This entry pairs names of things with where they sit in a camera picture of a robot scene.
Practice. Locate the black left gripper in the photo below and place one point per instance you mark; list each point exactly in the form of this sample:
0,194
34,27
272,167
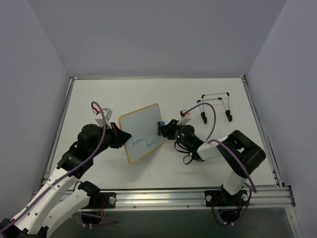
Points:
115,136

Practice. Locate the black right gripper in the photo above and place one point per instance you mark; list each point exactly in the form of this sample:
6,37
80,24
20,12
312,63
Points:
168,129

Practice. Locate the blue bone shaped eraser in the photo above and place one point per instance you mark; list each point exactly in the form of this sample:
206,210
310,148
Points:
160,125

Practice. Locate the yellow framed whiteboard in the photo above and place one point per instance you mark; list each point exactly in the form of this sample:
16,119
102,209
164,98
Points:
142,124

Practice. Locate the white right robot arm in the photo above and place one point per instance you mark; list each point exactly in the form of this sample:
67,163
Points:
240,152

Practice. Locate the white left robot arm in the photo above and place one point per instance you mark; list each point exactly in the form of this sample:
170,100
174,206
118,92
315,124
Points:
45,212

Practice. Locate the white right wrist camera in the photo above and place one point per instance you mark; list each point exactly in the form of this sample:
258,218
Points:
185,117

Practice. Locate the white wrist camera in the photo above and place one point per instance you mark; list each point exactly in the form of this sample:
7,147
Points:
104,117
185,117

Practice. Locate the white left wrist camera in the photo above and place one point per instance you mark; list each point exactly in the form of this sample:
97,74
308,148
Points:
104,117

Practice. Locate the metal wire whiteboard stand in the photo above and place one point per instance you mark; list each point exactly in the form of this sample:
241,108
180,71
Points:
218,99

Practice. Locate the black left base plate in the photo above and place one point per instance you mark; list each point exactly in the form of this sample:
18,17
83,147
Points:
102,200

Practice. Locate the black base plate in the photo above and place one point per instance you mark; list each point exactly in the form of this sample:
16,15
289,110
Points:
102,200
221,198

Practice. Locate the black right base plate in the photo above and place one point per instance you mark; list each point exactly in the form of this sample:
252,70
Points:
221,198

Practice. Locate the aluminium front rail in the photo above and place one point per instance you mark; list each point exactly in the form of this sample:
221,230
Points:
192,198

